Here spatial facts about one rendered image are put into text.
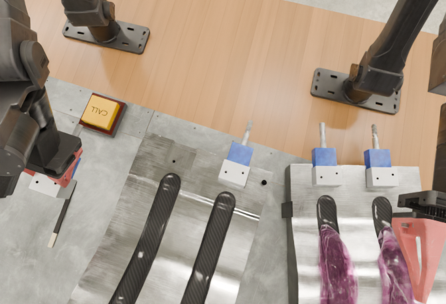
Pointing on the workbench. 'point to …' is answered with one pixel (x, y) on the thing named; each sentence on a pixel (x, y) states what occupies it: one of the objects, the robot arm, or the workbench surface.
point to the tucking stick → (59, 222)
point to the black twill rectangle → (287, 210)
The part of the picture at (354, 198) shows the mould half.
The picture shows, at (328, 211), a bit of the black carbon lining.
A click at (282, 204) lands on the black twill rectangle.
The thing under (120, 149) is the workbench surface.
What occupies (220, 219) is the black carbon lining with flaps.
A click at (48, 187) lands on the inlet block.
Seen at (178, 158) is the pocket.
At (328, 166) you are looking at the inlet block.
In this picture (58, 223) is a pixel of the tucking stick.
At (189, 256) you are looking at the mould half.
